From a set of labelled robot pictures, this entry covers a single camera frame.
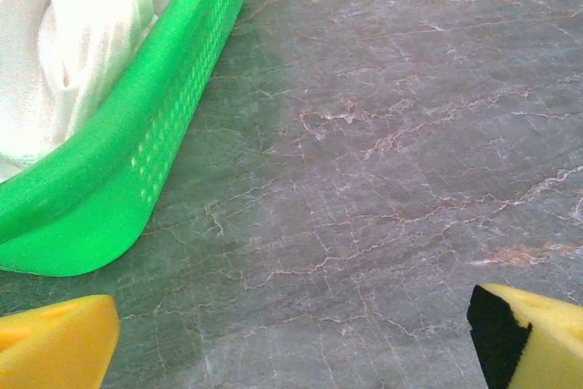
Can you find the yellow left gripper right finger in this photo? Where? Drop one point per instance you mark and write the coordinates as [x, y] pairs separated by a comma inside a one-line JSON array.
[[542, 343]]

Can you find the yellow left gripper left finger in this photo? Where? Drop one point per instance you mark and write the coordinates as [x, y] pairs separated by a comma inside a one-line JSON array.
[[59, 343]]

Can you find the green plastic basket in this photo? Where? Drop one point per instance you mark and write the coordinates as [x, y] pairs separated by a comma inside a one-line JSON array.
[[114, 188]]

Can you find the white t-shirt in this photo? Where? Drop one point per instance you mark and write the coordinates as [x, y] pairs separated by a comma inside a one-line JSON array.
[[68, 43]]

